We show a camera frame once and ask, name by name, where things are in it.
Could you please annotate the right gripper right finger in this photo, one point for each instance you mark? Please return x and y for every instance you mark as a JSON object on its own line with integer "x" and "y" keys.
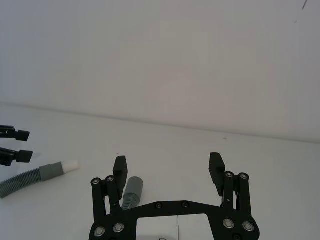
{"x": 216, "y": 172}

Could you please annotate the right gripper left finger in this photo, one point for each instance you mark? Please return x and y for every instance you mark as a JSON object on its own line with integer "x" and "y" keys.
{"x": 120, "y": 175}

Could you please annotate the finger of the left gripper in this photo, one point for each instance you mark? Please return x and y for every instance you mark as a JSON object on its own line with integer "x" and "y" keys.
{"x": 22, "y": 135}
{"x": 23, "y": 155}

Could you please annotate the white table cloth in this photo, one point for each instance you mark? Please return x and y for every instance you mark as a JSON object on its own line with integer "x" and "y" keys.
{"x": 175, "y": 160}

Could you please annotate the white backdrop curtain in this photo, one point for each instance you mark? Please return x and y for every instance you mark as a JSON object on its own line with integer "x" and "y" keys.
{"x": 150, "y": 62}

